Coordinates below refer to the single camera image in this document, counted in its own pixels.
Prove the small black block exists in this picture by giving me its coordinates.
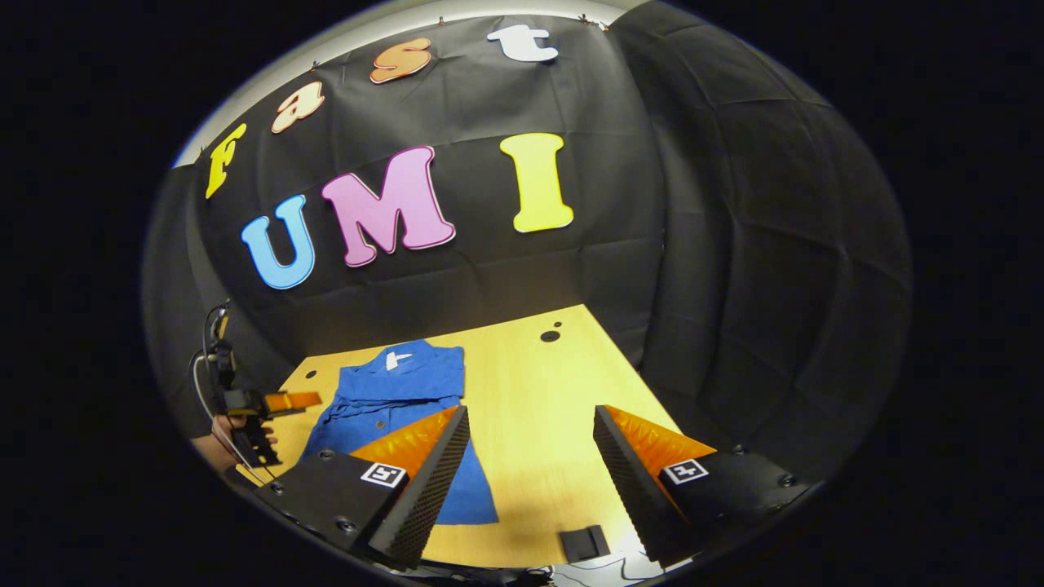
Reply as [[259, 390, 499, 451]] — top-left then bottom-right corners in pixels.
[[559, 526, 611, 563]]

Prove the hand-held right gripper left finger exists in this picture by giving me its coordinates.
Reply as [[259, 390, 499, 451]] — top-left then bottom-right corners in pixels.
[[254, 404, 472, 572]]

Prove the blue button shirt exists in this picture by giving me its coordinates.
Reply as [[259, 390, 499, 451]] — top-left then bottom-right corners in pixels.
[[302, 340, 500, 525]]

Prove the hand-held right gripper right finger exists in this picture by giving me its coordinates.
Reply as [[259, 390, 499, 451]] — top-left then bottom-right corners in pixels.
[[592, 404, 819, 569]]

